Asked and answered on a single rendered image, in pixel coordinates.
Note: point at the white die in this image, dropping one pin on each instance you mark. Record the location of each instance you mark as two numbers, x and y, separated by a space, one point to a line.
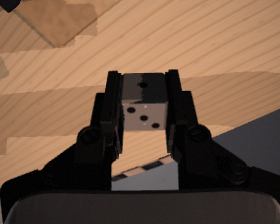
143 101

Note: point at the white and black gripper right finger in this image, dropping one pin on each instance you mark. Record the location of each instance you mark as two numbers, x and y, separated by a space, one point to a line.
207 164

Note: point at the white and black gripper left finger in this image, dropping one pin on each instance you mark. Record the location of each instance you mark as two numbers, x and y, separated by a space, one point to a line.
82 164

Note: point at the brown square mat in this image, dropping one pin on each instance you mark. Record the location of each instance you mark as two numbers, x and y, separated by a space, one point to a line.
60 20

